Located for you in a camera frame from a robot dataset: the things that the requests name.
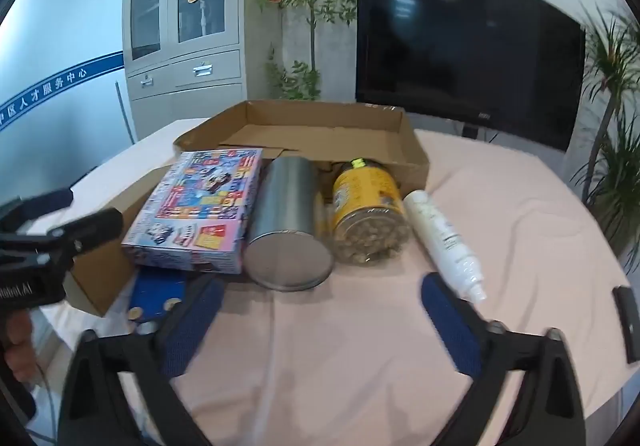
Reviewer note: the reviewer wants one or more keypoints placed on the white spray bottle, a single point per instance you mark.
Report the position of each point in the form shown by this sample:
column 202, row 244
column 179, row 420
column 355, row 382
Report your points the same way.
column 440, row 231

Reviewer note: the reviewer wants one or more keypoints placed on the leafy green potted plant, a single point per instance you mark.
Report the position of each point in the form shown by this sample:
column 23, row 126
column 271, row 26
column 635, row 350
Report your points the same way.
column 312, row 26

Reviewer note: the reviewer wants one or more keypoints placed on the yellow packet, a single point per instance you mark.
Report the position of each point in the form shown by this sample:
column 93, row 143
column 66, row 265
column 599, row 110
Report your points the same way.
column 365, row 198

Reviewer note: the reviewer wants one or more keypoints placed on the person's left hand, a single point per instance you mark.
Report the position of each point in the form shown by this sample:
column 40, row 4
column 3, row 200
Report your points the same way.
column 19, row 341

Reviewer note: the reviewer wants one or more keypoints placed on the spiky palm potted plant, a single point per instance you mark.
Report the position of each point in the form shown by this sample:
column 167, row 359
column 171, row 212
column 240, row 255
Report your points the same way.
column 615, row 176

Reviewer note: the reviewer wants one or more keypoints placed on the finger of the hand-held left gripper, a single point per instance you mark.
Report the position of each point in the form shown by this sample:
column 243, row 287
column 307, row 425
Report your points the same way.
column 95, row 227
column 42, row 204

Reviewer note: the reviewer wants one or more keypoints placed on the grey metal cabinet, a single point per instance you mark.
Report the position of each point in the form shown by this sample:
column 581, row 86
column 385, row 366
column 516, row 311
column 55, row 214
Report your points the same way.
column 215, row 71

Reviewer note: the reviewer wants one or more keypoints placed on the black flat screen television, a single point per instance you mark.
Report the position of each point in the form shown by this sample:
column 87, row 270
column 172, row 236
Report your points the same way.
column 460, row 41

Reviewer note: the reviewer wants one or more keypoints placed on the blue packets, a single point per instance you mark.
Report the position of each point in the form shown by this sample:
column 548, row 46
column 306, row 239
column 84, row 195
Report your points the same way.
column 155, row 291

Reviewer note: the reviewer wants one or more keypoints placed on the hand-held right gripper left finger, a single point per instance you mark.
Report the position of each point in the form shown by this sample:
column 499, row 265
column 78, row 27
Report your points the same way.
column 192, row 321

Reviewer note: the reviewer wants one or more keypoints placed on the colourful printed toy box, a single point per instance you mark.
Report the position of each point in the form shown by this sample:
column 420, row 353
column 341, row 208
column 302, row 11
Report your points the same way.
column 200, row 206

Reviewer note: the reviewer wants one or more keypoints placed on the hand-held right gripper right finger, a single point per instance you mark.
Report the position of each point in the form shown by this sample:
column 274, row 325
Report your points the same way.
column 450, row 331

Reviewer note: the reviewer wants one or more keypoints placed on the flat black device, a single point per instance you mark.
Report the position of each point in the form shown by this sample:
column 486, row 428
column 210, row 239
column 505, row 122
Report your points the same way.
column 626, row 321

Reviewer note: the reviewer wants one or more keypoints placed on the silver light-blue packet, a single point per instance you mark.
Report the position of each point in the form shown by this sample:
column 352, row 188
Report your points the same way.
column 285, row 211

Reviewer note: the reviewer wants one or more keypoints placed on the brown cardboard box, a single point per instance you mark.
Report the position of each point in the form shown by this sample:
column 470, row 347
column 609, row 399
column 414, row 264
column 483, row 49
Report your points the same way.
column 320, row 126

